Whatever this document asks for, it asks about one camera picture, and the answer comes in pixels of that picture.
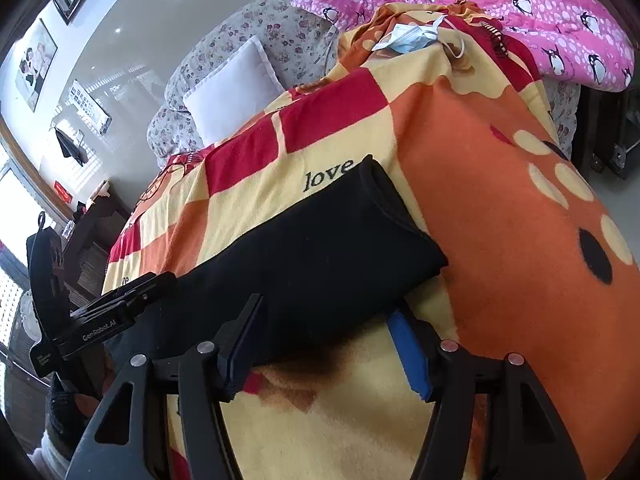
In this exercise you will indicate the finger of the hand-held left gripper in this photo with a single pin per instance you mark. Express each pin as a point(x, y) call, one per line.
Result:
point(131, 291)

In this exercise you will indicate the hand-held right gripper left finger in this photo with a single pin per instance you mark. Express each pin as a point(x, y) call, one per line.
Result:
point(236, 360)

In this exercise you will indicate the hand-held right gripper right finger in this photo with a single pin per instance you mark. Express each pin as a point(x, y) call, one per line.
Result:
point(407, 355)

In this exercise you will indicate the black pants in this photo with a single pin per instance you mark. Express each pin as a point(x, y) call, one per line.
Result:
point(310, 255)

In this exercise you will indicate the dark wooden cabinet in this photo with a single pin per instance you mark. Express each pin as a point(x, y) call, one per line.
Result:
point(92, 245)

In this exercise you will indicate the black hanging garment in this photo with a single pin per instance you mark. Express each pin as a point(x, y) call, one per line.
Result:
point(71, 145)

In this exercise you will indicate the orange yellow printed blanket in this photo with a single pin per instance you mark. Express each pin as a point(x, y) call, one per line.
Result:
point(500, 200)

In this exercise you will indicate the white pillow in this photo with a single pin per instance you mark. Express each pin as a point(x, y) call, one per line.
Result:
point(232, 92)

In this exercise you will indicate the floral quilt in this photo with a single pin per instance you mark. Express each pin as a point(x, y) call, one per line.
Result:
point(220, 60)

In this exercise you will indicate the blue face mask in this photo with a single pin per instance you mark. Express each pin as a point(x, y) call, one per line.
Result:
point(411, 36)

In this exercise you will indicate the pink penguin quilt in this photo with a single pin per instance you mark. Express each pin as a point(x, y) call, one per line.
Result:
point(500, 5)

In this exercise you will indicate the red wall sign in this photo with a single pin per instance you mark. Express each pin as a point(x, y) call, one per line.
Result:
point(62, 191)

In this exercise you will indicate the wall notice board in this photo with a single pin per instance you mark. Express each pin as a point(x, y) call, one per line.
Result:
point(90, 106)

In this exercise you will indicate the wall poster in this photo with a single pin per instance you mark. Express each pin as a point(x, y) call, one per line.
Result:
point(34, 62)

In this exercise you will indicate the dark bed frame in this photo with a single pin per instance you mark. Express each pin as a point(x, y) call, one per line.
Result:
point(607, 130)

